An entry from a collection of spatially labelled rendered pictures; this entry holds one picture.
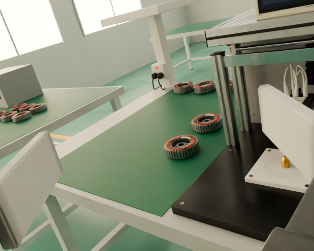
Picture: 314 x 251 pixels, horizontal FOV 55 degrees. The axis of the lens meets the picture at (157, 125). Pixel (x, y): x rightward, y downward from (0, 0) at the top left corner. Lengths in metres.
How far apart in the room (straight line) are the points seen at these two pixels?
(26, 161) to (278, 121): 0.13
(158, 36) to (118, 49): 4.76
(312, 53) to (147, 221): 0.55
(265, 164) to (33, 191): 0.70
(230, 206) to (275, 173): 0.15
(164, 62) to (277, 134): 1.55
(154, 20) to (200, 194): 1.15
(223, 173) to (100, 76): 5.37
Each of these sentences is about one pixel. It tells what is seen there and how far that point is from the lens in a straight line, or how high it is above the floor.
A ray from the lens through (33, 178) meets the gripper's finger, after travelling 0.17.
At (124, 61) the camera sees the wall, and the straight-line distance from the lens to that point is 6.53.
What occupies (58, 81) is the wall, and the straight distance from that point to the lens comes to 5.54.
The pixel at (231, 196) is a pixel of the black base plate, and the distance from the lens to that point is 0.74.
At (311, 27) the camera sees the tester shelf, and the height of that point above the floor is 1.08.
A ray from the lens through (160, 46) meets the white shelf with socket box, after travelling 1.72.
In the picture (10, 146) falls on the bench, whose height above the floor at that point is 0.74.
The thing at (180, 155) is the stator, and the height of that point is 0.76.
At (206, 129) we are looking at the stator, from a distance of 1.10.
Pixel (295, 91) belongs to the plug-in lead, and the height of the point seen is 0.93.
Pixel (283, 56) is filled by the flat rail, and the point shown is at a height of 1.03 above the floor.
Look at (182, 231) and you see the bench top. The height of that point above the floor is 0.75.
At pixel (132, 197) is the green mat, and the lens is 0.86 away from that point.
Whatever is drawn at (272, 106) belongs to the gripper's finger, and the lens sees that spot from 0.17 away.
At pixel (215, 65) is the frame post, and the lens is 0.86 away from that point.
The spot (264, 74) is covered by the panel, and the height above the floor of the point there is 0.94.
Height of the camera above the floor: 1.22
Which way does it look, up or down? 21 degrees down
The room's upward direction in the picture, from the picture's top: 15 degrees counter-clockwise
